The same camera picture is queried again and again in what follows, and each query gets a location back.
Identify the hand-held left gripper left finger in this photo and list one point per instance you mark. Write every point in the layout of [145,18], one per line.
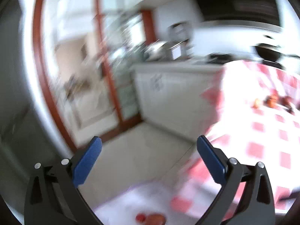
[88,161]

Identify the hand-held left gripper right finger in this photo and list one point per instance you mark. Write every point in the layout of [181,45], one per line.
[211,159]

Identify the white storage box purple rim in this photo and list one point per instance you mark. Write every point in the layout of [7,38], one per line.
[140,199]

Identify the small orange tangerine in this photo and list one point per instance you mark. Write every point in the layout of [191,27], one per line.
[256,103]

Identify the red tomato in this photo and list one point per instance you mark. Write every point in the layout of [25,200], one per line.
[140,218]
[271,101]

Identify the large brownish red apple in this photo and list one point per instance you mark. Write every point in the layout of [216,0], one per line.
[155,219]

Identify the red white checkered tablecloth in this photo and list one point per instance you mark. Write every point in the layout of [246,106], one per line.
[257,145]

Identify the white kitchen cabinet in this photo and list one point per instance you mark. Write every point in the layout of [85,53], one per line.
[178,98]

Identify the black wok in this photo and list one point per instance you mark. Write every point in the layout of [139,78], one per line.
[269,52]

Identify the metal pot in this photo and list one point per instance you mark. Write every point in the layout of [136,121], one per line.
[157,49]

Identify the grey kitchen appliance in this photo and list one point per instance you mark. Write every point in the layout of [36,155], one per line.
[179,31]

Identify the black range hood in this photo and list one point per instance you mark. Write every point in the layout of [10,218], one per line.
[234,2]

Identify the brown wooden door frame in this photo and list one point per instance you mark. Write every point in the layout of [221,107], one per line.
[39,63]

